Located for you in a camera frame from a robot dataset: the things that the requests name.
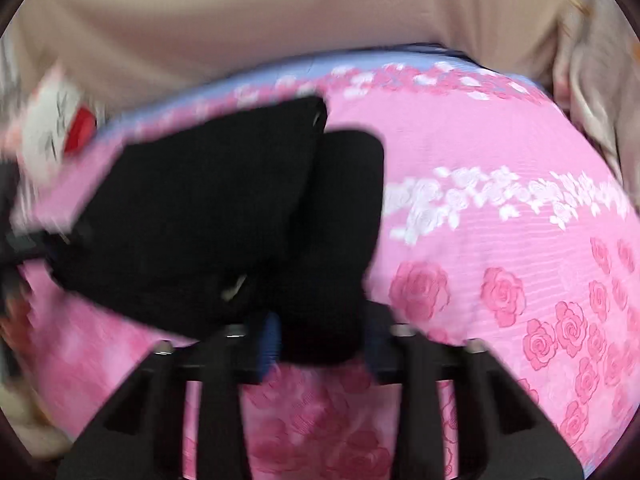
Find black pants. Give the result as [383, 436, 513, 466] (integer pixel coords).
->
[47, 95, 386, 367]

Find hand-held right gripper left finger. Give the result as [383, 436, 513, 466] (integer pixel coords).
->
[56, 312, 282, 480]

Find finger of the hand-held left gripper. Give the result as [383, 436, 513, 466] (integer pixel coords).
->
[0, 227, 68, 268]

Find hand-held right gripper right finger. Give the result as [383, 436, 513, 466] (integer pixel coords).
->
[365, 305, 585, 480]

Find beige cloth backdrop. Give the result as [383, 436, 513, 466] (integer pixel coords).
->
[7, 0, 576, 111]

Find pink rose bedsheet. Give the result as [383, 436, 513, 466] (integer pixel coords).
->
[10, 47, 638, 480]

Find white cartoon face pillow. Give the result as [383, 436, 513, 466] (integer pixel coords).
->
[12, 62, 101, 186]

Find cream floral blanket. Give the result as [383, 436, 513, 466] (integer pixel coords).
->
[547, 0, 638, 186]

